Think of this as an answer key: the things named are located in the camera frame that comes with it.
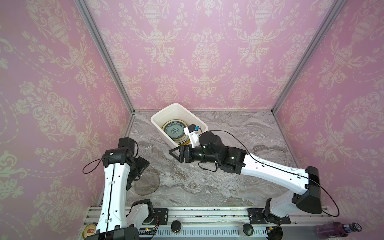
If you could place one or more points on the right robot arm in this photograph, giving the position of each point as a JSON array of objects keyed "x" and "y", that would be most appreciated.
[{"x": 304, "y": 190}]

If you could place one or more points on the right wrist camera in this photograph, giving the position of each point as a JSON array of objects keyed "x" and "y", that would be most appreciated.
[{"x": 192, "y": 133}]

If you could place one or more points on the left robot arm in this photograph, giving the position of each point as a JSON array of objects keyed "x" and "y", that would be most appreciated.
[{"x": 122, "y": 166}]

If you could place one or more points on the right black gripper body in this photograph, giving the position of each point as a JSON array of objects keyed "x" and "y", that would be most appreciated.
[{"x": 182, "y": 153}]

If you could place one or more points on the left black knob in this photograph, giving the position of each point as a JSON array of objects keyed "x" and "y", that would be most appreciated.
[{"x": 176, "y": 227}]

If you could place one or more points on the green drink can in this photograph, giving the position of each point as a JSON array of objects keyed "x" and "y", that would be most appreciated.
[{"x": 89, "y": 230}]

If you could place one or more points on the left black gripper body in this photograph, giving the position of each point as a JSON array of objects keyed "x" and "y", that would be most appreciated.
[{"x": 139, "y": 166}]

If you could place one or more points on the right black knob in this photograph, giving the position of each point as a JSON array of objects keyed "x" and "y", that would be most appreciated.
[{"x": 247, "y": 230}]

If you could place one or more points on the teal patterned small plate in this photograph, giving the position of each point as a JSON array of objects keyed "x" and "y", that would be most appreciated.
[{"x": 174, "y": 129}]

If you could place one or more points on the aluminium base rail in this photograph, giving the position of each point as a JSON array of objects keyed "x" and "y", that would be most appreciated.
[{"x": 223, "y": 223}]

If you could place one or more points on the clear glass plate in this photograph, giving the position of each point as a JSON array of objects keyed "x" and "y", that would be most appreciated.
[{"x": 147, "y": 184}]

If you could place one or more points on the white plastic bin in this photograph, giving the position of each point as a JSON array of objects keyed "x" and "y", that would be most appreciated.
[{"x": 175, "y": 112}]

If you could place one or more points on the purple plastic bottle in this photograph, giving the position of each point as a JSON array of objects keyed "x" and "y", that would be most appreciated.
[{"x": 337, "y": 230}]

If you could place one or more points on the white plate with clover emblem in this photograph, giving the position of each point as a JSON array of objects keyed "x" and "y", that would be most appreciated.
[{"x": 182, "y": 140}]

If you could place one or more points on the black knob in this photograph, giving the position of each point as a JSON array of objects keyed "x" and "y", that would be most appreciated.
[
  {"x": 176, "y": 227},
  {"x": 247, "y": 230}
]

